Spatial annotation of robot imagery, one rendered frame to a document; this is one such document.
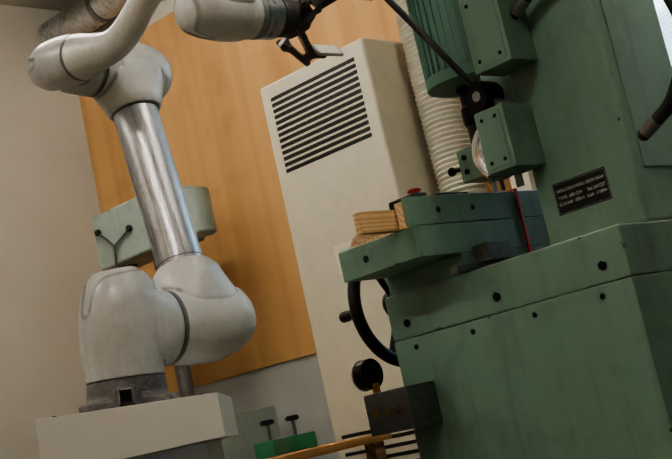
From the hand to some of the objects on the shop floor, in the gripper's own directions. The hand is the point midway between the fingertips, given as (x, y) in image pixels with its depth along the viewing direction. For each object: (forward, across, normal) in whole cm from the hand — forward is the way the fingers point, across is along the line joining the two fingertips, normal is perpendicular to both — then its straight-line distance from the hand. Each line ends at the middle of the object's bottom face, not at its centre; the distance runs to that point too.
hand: (350, 23), depth 251 cm
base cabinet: (+24, -58, -123) cm, 138 cm away
